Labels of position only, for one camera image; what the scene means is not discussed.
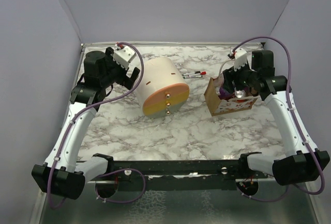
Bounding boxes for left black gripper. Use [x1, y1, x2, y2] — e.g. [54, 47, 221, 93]
[100, 48, 139, 89]

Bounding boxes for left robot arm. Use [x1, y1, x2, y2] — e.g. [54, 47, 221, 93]
[32, 42, 144, 200]

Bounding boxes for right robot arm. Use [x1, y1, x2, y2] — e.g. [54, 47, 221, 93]
[222, 48, 330, 186]

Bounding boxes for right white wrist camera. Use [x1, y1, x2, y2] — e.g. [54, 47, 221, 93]
[228, 48, 248, 71]

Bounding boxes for red capped marker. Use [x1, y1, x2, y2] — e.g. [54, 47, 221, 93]
[183, 71, 206, 79]

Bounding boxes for cream cylindrical container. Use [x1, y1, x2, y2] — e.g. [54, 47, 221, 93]
[134, 57, 190, 118]

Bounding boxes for black base frame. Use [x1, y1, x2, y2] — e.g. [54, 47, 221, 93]
[92, 159, 267, 191]

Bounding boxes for purple can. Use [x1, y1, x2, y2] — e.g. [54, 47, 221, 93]
[234, 90, 246, 98]
[219, 87, 233, 100]

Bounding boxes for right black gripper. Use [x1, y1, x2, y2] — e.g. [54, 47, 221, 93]
[223, 58, 259, 94]

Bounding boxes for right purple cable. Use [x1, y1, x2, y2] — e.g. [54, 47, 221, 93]
[231, 36, 325, 203]

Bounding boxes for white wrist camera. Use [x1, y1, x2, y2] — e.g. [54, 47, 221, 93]
[228, 48, 248, 71]
[113, 46, 136, 70]

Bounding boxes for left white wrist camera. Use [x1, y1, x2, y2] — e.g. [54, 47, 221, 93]
[113, 46, 136, 70]

